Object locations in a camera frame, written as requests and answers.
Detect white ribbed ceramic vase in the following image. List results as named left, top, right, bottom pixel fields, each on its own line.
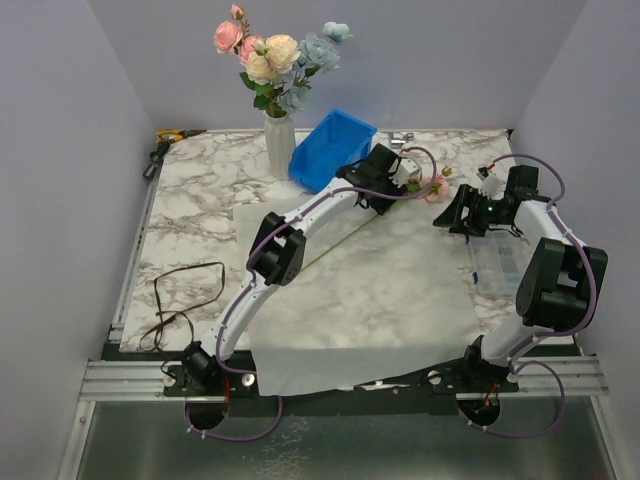
left=264, top=114, right=296, bottom=180

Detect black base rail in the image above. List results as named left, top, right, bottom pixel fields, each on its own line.
left=102, top=341, right=518, bottom=423

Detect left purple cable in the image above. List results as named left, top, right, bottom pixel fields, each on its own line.
left=187, top=146, right=439, bottom=441

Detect metal bracket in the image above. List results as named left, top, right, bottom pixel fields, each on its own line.
left=388, top=132, right=415, bottom=150

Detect white wrapping paper sheet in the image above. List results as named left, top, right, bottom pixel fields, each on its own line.
left=243, top=199, right=480, bottom=396

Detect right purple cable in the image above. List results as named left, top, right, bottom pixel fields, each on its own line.
left=487, top=153, right=599, bottom=438

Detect blue plastic bin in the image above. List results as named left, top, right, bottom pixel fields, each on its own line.
left=288, top=109, right=377, bottom=193

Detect yellow handled pliers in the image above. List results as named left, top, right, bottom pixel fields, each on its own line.
left=156, top=129, right=207, bottom=145

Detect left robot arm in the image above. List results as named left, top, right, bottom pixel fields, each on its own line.
left=181, top=144, right=421, bottom=395

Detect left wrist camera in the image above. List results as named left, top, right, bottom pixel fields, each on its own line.
left=391, top=157, right=422, bottom=186

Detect aluminium frame rail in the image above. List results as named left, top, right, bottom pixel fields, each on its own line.
left=77, top=360, right=189, bottom=404

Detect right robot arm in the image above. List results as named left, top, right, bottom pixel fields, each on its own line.
left=433, top=165, right=608, bottom=392

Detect clear plastic organizer box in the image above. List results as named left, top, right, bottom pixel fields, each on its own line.
left=467, top=231, right=528, bottom=299

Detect purple cable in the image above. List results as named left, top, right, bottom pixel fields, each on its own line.
left=487, top=153, right=599, bottom=438
left=187, top=146, right=439, bottom=441

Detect blue flower stem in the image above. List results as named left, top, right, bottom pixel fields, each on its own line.
left=274, top=21, right=353, bottom=116

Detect small pink rose stem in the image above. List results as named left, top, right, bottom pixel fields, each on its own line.
left=303, top=166, right=453, bottom=268

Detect cream rose stem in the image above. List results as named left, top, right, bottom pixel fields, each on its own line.
left=238, top=34, right=301, bottom=118

